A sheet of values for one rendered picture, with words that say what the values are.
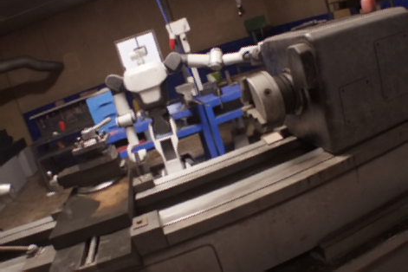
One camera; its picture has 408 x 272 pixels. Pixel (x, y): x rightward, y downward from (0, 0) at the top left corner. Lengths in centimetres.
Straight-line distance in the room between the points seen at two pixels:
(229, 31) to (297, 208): 769
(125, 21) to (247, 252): 758
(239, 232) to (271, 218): 14
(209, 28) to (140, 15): 185
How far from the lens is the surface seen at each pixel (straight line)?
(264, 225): 125
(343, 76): 126
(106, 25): 841
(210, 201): 121
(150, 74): 204
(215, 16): 867
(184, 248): 120
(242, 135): 342
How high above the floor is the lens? 139
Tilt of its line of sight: 13 degrees down
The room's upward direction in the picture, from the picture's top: 18 degrees counter-clockwise
